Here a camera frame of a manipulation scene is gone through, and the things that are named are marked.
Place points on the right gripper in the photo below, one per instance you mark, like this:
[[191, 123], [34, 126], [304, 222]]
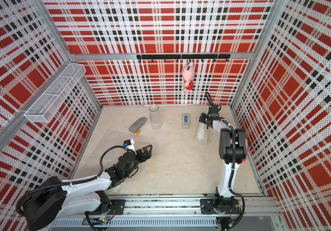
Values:
[[202, 118]]

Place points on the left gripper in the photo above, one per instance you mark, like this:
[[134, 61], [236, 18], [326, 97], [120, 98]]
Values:
[[147, 155]]

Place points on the grey tape dispenser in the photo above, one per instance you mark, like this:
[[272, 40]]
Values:
[[185, 121]]

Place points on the bubble wrap sheet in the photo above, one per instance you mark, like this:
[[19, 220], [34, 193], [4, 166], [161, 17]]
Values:
[[98, 144], [202, 133]]

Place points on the clear glass vase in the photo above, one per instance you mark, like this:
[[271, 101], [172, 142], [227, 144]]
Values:
[[155, 118]]

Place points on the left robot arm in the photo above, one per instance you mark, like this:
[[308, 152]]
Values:
[[57, 198]]

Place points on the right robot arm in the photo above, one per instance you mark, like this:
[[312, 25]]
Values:
[[225, 200]]

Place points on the pink hanging plush toy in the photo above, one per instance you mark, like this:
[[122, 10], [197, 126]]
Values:
[[188, 74]]

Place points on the pink owl plush toy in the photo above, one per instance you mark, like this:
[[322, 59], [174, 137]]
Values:
[[246, 144]]

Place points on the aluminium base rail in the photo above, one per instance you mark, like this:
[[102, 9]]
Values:
[[251, 212]]

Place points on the black hook rail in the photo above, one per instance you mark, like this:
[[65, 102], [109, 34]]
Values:
[[182, 56]]

